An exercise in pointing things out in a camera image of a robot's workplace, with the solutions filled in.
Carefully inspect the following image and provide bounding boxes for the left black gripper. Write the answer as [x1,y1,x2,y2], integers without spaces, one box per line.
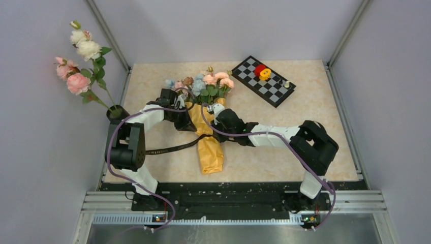
[165,104,197,131]

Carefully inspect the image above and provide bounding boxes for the orange paper flower bouquet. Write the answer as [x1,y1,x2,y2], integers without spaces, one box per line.
[165,67,234,174]

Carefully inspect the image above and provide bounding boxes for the black ribbon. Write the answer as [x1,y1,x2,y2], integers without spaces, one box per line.
[145,134,212,155]

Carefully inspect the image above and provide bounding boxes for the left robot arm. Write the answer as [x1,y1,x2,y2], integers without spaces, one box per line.
[105,88,198,210]

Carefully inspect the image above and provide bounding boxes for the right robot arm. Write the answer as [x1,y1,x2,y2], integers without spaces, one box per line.
[207,103,339,213]

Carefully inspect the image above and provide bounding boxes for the black cylindrical vase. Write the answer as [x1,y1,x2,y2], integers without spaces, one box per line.
[106,105,130,121]

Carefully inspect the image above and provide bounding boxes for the black white chessboard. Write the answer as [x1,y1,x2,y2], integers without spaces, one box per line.
[232,55,296,108]

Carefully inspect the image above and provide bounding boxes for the red round toy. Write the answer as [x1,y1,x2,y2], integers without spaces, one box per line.
[254,64,266,77]

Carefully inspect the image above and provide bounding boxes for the pink and white flower stems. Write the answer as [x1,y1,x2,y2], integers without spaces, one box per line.
[54,20,118,113]

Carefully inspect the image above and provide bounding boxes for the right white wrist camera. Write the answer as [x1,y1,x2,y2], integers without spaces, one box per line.
[207,103,225,119]

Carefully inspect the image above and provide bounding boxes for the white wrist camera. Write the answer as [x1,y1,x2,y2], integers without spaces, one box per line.
[174,94,186,110]
[207,103,225,119]

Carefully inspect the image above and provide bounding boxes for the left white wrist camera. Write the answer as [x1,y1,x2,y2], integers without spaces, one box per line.
[174,94,186,110]

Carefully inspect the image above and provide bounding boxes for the yellow ring toy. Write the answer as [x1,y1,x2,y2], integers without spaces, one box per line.
[259,68,272,81]

